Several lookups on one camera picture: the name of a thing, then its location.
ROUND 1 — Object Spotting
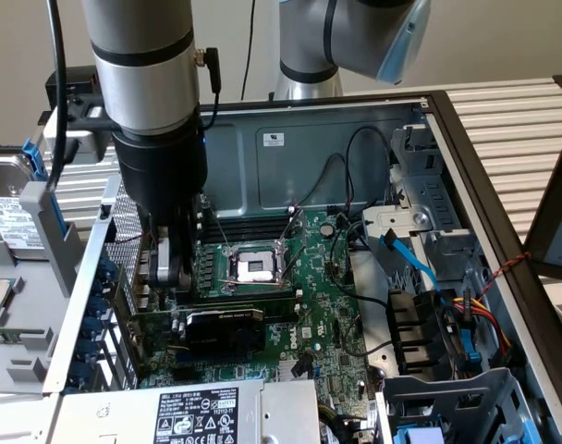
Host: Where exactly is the metal socket cover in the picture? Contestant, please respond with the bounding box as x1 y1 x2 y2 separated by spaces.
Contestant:
275 205 310 260

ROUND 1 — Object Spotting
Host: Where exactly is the black box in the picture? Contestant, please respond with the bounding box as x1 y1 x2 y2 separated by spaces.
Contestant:
44 66 100 112

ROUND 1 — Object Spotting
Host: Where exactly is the thin black wire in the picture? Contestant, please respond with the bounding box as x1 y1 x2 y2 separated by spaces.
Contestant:
329 220 391 309
344 123 392 209

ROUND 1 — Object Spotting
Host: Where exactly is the silver hard disk blue frame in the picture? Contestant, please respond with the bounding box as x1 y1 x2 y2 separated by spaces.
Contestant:
0 138 50 261

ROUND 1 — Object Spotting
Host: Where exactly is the metal disk bay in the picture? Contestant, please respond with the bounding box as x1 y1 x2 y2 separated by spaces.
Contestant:
361 123 493 297

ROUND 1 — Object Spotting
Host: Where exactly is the thin black cable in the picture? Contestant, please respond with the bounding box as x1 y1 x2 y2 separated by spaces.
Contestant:
240 0 258 101

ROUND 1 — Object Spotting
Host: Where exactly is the open grey PC case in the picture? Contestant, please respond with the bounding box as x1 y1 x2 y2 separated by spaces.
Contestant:
40 90 562 444

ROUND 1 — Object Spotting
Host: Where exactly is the black plastic fan holder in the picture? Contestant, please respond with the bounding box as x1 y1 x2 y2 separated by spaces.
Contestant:
385 287 454 376

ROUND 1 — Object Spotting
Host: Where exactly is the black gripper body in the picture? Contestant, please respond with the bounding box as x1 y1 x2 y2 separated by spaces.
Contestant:
112 123 209 231

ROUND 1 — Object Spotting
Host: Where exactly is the grey plastic parts rack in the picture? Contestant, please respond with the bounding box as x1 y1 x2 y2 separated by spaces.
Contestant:
0 180 86 394

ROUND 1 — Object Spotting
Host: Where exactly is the green GPU card black fan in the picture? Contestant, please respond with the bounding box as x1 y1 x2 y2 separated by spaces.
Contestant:
112 265 267 358

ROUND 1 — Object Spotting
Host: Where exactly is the black cable gold connector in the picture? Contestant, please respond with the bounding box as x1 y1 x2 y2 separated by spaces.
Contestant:
193 45 223 131

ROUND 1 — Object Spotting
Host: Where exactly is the CPU socket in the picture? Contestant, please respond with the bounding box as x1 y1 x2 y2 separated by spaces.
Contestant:
218 240 294 297

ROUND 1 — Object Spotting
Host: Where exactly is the blue flat SATA wire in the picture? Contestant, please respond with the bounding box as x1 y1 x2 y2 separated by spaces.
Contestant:
380 228 482 367

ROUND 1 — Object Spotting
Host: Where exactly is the coloured power wire bundle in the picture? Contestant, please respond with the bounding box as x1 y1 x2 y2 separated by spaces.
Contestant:
440 289 513 357

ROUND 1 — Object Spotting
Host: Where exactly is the blue drive carrier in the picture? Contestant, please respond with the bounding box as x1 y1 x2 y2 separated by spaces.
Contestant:
395 424 445 444

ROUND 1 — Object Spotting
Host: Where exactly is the thick black camera cable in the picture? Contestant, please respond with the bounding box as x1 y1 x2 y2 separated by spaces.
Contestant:
46 0 82 191

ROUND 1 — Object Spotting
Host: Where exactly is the grey metal drive cage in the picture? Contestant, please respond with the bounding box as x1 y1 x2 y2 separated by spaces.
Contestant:
375 364 557 444

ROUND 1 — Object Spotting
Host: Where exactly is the green RAM stick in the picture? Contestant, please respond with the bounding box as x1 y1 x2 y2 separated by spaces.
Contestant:
0 323 46 346

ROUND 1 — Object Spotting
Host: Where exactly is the black RAM slot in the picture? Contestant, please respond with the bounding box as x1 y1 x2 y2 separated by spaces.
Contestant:
195 222 287 237
195 210 289 227
263 302 303 315
262 290 305 310
177 290 304 310
263 302 305 324
202 228 286 242
202 216 287 232

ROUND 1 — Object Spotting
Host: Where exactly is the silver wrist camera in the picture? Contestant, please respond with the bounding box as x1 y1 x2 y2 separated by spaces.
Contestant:
43 104 120 167

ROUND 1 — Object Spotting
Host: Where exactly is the red black twisted wire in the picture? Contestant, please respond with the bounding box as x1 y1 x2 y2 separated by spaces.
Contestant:
476 251 532 297

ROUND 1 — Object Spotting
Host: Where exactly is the silver finned chipset heatsink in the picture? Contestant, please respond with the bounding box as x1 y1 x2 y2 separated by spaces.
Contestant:
277 359 306 381

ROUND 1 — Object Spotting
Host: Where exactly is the green motherboard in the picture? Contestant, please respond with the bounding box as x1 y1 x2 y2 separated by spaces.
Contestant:
137 196 379 420

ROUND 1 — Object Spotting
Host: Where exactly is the thin metal locking lever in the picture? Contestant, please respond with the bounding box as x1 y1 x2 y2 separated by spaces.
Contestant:
275 203 299 244
217 276 294 292

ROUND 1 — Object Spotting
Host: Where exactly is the silver power supply unit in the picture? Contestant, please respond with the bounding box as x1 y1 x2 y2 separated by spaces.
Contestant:
43 377 320 444

